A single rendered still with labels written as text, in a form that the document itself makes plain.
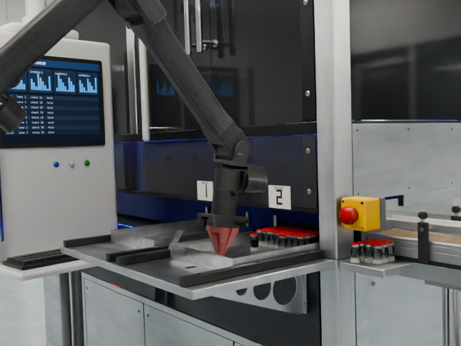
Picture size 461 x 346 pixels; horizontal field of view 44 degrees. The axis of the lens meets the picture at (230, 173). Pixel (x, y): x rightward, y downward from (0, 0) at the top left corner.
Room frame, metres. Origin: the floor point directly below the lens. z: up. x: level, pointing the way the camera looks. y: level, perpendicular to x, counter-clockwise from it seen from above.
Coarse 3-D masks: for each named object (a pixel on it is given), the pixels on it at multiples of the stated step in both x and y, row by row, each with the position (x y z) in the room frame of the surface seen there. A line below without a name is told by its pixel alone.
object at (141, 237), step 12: (132, 228) 1.74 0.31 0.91; (144, 228) 1.76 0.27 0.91; (156, 228) 1.79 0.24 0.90; (168, 228) 1.81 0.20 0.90; (180, 228) 1.84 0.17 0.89; (192, 228) 1.87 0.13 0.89; (204, 228) 1.89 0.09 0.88; (240, 228) 1.67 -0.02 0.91; (252, 228) 1.69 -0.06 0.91; (120, 240) 1.65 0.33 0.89; (132, 240) 1.58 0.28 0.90; (144, 240) 1.53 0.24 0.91; (156, 240) 1.49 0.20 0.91; (168, 240) 1.51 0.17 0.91; (180, 240) 1.54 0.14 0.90
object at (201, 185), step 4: (200, 184) 1.77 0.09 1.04; (204, 184) 1.75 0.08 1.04; (208, 184) 1.73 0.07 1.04; (212, 184) 1.72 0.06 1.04; (200, 188) 1.77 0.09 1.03; (204, 188) 1.75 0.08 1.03; (208, 188) 1.73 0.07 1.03; (212, 188) 1.72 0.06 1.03; (200, 192) 1.77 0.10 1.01; (204, 192) 1.75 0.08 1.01; (208, 192) 1.73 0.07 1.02; (212, 192) 1.72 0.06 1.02; (200, 196) 1.77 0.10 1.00; (204, 196) 1.75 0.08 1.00; (208, 196) 1.74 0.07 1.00; (212, 196) 1.72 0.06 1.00; (208, 200) 1.74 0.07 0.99
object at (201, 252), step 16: (192, 240) 1.46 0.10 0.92; (208, 240) 1.49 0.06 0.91; (240, 240) 1.56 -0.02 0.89; (176, 256) 1.40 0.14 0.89; (192, 256) 1.34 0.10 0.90; (208, 256) 1.29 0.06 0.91; (224, 256) 1.25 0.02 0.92; (240, 256) 1.40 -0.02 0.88; (256, 256) 1.26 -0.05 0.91; (272, 256) 1.29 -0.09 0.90
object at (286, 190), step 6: (270, 186) 1.50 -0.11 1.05; (276, 186) 1.49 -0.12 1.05; (282, 186) 1.47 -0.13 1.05; (288, 186) 1.45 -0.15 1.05; (270, 192) 1.51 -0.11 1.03; (276, 192) 1.49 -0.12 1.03; (282, 192) 1.47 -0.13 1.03; (288, 192) 1.45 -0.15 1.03; (270, 198) 1.51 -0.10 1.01; (282, 198) 1.47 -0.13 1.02; (288, 198) 1.45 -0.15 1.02; (270, 204) 1.51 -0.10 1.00; (288, 204) 1.45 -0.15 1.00
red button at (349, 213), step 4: (344, 208) 1.26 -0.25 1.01; (348, 208) 1.26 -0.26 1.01; (352, 208) 1.26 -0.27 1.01; (340, 212) 1.27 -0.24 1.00; (344, 212) 1.26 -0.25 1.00; (348, 212) 1.25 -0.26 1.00; (352, 212) 1.25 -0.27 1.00; (356, 212) 1.26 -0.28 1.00; (340, 216) 1.27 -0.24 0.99; (344, 216) 1.26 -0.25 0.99; (348, 216) 1.25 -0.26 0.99; (352, 216) 1.25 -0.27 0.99; (356, 216) 1.25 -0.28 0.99; (344, 220) 1.26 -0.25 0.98; (348, 220) 1.25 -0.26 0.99; (352, 220) 1.25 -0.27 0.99
